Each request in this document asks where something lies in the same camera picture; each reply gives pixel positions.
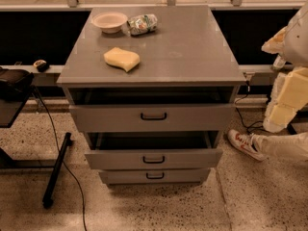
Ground grey drawer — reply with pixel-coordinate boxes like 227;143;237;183
85;132;222;170
69;104;234;132
99;168;210;185

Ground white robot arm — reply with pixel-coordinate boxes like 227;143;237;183
262;4;308;133

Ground grey drawer cabinet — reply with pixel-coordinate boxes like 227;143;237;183
56;5;247;186

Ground grey top drawer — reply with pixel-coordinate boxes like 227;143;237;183
69;104;234;132

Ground grey bottom drawer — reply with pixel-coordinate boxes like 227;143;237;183
99;168;210;185

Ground yellow sponge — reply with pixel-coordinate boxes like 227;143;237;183
103;47;141;72

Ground crumpled snack bag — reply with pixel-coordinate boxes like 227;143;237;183
127;13;158;36

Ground red white sneaker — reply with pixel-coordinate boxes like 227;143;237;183
227;129;266;162

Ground white bowl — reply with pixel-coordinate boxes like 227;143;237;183
91;12;128;34

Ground small tape measure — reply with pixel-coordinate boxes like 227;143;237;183
33;60;49;72

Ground clear plastic bottle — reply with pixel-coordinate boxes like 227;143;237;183
271;55;286;71

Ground black bag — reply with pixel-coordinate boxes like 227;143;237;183
0;67;34;101

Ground black side table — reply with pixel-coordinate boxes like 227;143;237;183
0;87;73;210

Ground person leg beige trousers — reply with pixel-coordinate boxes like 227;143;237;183
252;132;308;161

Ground black cable right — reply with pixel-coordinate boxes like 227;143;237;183
234;80;268;135

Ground black floor cable left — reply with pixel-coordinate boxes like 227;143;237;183
32;86;89;231

